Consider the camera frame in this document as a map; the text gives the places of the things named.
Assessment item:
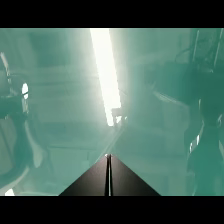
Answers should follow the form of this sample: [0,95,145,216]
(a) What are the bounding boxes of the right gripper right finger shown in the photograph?
[108,154,162,197]

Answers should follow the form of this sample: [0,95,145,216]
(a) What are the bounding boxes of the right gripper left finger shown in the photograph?
[58,154,110,197]

